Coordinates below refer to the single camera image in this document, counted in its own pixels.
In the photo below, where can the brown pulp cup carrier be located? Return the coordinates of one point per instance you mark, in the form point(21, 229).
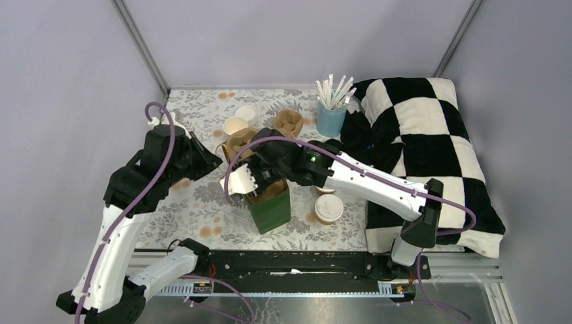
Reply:
point(289, 123)
point(238, 140)

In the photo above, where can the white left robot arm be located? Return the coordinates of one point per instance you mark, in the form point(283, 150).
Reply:
point(106, 293)

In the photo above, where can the white wrapped straws bundle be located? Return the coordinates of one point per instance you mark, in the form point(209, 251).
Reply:
point(335, 97)

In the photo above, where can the blue straw holder cup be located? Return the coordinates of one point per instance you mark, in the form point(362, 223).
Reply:
point(329, 122)

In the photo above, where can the green brown paper bag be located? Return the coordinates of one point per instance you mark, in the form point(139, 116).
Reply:
point(272, 208)

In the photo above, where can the black cloth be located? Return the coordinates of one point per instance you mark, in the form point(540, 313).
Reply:
point(357, 140)

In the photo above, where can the stack of white cup lids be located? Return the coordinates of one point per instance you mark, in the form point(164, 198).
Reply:
point(249, 113)

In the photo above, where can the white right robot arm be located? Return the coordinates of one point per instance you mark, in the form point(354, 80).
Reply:
point(318, 164)

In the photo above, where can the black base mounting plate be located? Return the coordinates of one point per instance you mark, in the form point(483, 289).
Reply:
point(304, 272)

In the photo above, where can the brown paper cup with lid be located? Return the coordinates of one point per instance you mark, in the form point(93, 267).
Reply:
point(321, 191)

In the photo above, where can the aluminium frame rail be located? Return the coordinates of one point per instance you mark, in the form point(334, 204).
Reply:
point(446, 268)

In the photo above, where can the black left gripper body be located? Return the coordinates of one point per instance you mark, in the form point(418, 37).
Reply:
point(181, 168)

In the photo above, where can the floral table mat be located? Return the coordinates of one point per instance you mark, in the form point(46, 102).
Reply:
point(199, 210)

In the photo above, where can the stack of brown paper cups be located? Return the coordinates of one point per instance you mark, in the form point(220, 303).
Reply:
point(234, 124)

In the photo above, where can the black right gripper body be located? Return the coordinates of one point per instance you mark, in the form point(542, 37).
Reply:
point(258, 175)

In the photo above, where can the black white checkered blanket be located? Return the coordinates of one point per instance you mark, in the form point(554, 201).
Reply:
point(423, 114)

